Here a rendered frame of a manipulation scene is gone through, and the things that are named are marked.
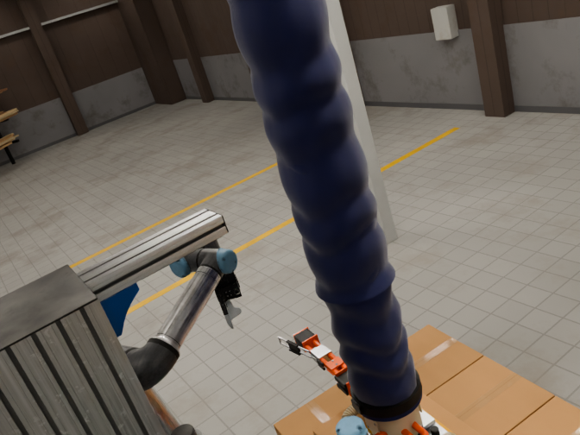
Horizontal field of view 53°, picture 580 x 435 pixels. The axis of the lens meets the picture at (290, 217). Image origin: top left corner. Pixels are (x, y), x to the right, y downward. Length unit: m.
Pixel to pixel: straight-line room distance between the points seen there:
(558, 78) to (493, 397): 5.30
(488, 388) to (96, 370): 2.02
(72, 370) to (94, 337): 0.07
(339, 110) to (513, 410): 1.70
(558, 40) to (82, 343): 6.79
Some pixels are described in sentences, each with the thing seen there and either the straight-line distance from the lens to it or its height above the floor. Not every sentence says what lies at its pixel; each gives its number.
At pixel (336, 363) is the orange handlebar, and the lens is 2.26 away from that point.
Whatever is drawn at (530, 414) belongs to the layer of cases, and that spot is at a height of 0.54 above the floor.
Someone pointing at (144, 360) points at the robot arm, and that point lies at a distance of 1.60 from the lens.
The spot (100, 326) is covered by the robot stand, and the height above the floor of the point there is 1.97.
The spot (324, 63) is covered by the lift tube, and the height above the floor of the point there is 2.24.
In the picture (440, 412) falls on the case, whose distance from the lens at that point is 2.20.
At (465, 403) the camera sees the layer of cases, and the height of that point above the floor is 0.54.
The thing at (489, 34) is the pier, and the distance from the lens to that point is 7.68.
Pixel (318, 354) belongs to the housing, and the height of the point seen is 1.09.
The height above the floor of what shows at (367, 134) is 1.04.
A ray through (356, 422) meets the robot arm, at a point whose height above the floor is 1.43.
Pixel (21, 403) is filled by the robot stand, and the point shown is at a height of 1.92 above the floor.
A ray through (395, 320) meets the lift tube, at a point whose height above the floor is 1.47.
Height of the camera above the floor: 2.47
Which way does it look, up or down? 23 degrees down
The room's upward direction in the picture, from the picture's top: 18 degrees counter-clockwise
